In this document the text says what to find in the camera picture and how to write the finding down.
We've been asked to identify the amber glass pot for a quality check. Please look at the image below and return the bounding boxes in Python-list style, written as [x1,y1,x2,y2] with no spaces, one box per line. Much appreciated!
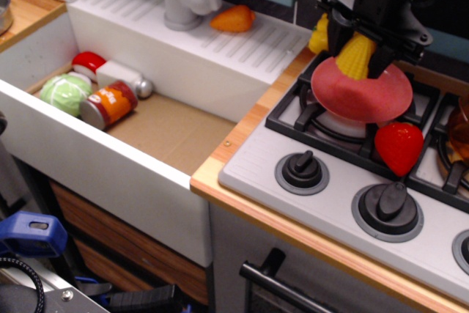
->
[446,95,468,166]

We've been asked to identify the green toy cabbage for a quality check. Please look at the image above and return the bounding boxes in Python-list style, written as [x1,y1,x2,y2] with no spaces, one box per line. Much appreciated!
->
[40,72,92,117]

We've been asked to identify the middle black stove knob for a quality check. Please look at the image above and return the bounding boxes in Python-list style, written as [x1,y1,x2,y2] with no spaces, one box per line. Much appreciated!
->
[351,182,424,243]

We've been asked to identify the right black burner grate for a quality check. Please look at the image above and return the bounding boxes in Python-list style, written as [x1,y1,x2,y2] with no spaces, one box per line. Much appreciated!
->
[407,94,468,212]

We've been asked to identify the black burner grate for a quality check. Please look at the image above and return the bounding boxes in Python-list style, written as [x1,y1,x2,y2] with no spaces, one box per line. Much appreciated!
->
[407,94,468,212]
[265,51,439,180]

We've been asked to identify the orange toy carrot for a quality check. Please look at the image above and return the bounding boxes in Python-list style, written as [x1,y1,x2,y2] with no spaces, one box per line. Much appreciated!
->
[210,4,256,33]

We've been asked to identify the yellow toy bell pepper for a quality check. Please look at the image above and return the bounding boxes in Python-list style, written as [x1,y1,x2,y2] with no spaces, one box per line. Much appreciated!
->
[309,13,328,54]

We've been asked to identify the red white toy mushroom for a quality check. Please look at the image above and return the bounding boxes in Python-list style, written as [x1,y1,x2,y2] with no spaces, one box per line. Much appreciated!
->
[72,51,106,82]

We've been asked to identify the red toy strawberry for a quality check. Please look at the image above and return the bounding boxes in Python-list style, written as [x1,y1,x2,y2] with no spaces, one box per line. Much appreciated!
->
[374,122,424,177]

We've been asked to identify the black oven door handle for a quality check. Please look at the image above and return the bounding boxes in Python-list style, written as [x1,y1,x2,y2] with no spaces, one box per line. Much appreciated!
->
[239,248,337,312]

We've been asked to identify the black stove knob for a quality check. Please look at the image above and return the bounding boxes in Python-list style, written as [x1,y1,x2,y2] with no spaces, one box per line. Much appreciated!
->
[452,230,469,274]
[351,182,424,243]
[275,150,330,196]

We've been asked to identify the white salt shaker bottle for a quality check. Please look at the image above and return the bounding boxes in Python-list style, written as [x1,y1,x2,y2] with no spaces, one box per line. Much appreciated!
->
[96,60,154,99]

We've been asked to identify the grey stove top panel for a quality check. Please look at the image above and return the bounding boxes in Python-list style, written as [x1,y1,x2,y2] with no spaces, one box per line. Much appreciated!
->
[218,115,468,302]

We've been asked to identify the white toy sink basin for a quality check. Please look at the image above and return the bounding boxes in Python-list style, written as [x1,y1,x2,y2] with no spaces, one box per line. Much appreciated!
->
[1,0,310,267]

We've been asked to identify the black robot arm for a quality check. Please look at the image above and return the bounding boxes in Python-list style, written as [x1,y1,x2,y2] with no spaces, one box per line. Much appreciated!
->
[317,0,435,78]

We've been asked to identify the orange toy soup can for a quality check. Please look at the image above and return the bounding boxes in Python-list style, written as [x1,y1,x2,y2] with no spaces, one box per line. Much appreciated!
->
[79,81,138,130]

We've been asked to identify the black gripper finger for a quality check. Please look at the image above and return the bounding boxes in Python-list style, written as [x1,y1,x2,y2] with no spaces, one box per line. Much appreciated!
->
[327,9,356,56]
[368,45,396,79]

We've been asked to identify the right black stove knob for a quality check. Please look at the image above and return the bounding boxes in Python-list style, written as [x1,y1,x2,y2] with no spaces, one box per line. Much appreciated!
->
[452,230,469,274]

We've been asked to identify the pink plastic plate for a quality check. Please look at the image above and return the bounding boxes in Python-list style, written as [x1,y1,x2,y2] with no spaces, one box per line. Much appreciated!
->
[311,58,413,123]

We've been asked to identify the left black burner grate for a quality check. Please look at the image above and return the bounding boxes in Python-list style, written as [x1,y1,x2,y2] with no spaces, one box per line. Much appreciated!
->
[265,51,439,180]

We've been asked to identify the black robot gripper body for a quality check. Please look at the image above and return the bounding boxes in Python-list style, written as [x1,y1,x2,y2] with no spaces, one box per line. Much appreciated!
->
[318,0,432,62]

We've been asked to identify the silver metal pot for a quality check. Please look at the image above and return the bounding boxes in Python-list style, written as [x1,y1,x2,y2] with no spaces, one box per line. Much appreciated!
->
[0,0,13,35]

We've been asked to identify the left black stove knob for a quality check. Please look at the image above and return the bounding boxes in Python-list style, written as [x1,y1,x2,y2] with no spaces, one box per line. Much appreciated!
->
[275,150,330,196]

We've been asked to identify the blue clamp handle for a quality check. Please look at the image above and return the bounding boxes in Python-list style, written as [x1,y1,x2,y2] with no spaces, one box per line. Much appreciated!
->
[1,211,68,258]

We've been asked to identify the yellow toy corn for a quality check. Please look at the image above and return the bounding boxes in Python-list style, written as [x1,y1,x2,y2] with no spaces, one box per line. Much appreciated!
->
[336,32,377,81]

